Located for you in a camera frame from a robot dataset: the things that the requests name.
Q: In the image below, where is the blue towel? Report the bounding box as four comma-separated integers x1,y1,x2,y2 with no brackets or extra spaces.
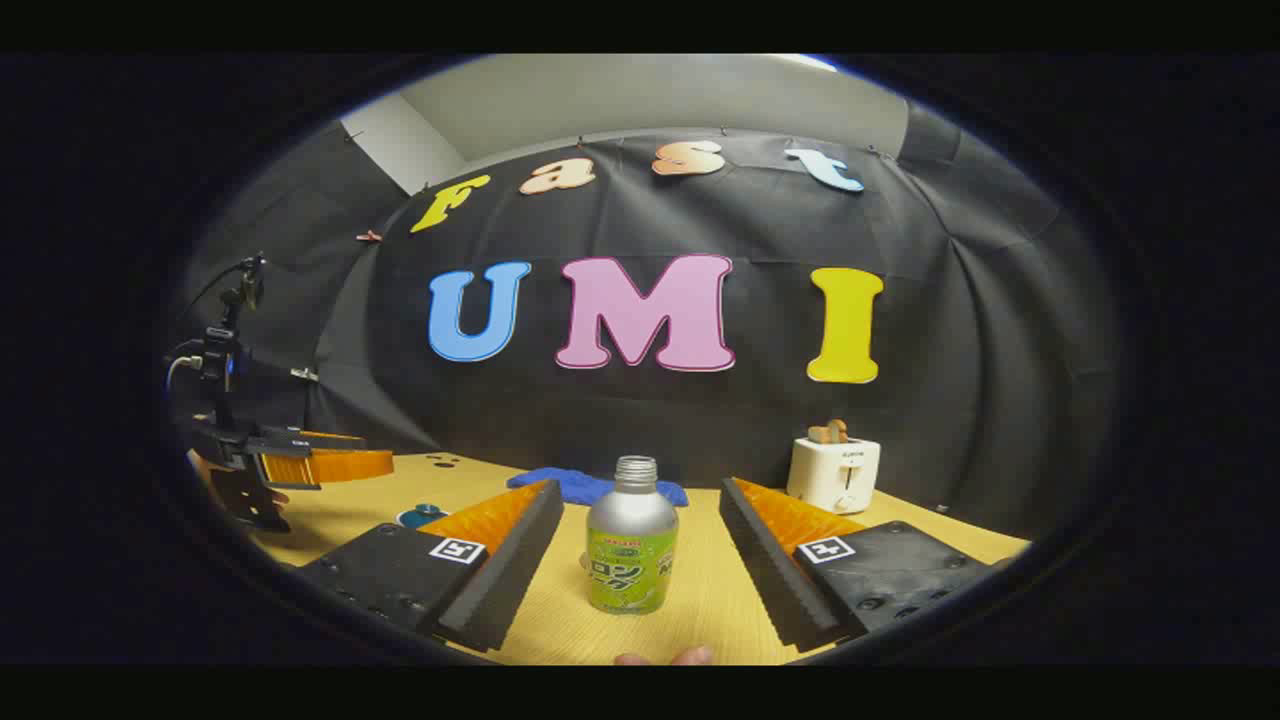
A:
506,466,691,508

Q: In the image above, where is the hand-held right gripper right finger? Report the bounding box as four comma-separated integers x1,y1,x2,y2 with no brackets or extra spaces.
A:
717,477,1001,654

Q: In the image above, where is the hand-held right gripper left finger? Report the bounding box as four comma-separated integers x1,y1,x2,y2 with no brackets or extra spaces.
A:
288,478,567,653

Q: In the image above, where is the black backdrop cloth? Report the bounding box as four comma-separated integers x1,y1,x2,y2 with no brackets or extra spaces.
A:
165,125,1121,541

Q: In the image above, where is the white toaster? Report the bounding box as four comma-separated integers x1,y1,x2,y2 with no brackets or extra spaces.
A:
786,436,882,515

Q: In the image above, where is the silver green-label water bottle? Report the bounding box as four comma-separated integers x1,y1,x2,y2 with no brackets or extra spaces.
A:
586,455,680,616

